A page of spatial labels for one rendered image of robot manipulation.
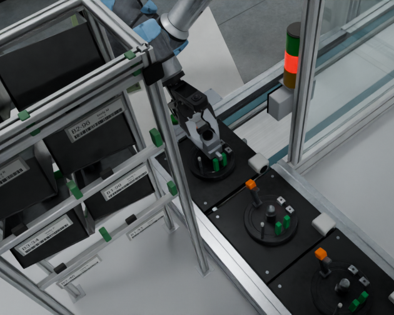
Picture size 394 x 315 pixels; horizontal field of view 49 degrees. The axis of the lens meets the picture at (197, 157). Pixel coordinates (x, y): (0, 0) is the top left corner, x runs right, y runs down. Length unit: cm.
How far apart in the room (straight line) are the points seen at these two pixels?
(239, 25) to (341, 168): 202
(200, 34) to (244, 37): 132
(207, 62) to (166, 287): 89
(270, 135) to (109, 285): 67
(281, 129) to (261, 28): 188
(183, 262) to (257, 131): 48
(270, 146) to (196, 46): 62
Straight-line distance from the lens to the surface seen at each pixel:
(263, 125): 142
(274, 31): 320
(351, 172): 141
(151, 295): 125
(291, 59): 99
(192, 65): 172
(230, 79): 165
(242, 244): 115
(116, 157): 103
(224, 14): 337
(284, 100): 106
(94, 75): 57
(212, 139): 117
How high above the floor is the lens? 202
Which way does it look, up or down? 55 degrees down
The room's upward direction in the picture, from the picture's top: 11 degrees counter-clockwise
